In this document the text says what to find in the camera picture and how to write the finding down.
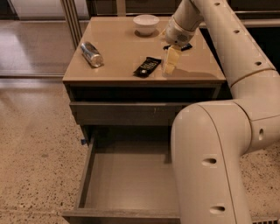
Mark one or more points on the open grey middle drawer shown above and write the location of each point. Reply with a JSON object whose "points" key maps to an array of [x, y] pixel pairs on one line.
{"points": [[127, 179]]}

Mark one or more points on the grey drawer cabinet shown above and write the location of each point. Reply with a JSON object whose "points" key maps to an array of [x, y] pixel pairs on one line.
{"points": [[197, 77]]}

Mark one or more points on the closed grey top drawer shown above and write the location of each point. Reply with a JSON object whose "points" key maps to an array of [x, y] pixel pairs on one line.
{"points": [[128, 114]]}

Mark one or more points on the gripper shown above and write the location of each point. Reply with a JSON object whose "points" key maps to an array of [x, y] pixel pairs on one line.
{"points": [[178, 34]]}

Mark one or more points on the silver metal can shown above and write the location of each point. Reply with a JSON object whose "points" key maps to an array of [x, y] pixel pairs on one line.
{"points": [[91, 54]]}

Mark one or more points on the white ceramic bowl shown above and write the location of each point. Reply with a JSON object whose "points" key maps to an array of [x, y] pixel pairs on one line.
{"points": [[145, 24]]}

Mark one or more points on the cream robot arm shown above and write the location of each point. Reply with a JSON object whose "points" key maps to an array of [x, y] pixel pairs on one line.
{"points": [[208, 138]]}

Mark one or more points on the floor power strip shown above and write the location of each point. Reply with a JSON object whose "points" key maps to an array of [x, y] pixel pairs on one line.
{"points": [[266, 220]]}

